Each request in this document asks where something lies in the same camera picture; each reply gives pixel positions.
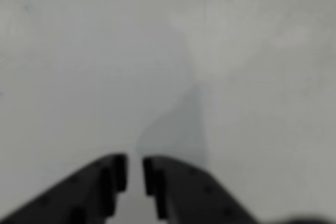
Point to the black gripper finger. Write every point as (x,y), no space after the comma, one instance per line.
(78,192)
(189,192)

